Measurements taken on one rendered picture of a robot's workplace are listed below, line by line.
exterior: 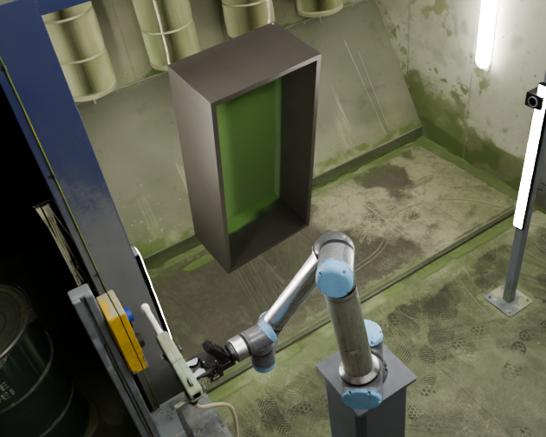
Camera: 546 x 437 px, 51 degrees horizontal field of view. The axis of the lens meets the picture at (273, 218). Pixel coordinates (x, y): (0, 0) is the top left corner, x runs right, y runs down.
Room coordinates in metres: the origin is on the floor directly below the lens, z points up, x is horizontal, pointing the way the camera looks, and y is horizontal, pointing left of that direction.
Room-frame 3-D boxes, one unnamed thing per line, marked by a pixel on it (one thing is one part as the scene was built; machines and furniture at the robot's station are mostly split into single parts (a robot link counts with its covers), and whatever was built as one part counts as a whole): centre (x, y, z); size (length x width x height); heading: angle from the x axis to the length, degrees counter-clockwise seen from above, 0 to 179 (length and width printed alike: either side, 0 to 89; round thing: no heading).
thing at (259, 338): (1.36, 0.13, 1.06); 0.12 x 0.09 x 0.10; 116
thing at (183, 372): (1.34, 0.45, 1.05); 0.49 x 0.05 x 0.23; 25
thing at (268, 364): (1.38, 0.12, 0.95); 0.12 x 0.09 x 0.12; 165
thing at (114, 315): (1.18, 0.51, 1.42); 0.12 x 0.06 x 0.26; 25
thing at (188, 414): (1.22, 0.42, 0.95); 0.26 x 0.15 x 0.32; 25
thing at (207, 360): (1.29, 0.28, 1.06); 0.12 x 0.08 x 0.09; 116
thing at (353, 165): (3.42, -0.12, 0.11); 2.70 x 0.02 x 0.13; 115
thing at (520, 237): (2.20, -1.31, 0.82); 0.05 x 0.05 x 1.64; 25
